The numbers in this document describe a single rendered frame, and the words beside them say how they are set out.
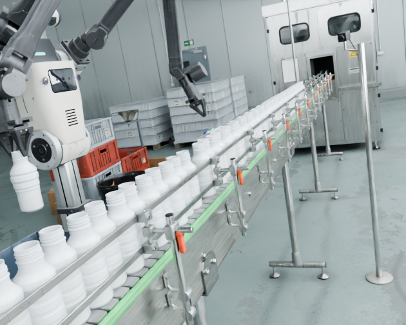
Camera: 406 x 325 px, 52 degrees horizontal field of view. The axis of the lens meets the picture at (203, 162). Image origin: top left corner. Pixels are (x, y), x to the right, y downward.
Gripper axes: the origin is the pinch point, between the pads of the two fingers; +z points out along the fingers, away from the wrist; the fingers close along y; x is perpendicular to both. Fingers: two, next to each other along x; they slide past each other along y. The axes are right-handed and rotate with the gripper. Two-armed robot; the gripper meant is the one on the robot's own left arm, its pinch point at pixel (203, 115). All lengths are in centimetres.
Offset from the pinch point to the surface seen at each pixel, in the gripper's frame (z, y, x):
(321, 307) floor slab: 124, 36, 7
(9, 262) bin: 13, -87, 44
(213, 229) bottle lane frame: 32, -72, -15
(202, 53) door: -182, 956, 300
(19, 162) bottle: -10, -92, 16
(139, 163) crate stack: 5, 213, 180
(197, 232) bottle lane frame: 28, -83, -16
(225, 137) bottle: 11.4, -37.5, -18.0
